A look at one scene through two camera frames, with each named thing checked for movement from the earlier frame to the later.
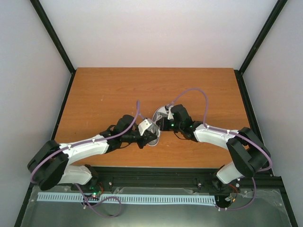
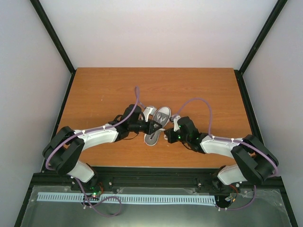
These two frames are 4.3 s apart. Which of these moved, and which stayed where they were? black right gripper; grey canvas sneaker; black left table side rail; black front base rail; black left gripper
Moved: black left gripper; black right gripper
Stayed: black left table side rail; black front base rail; grey canvas sneaker
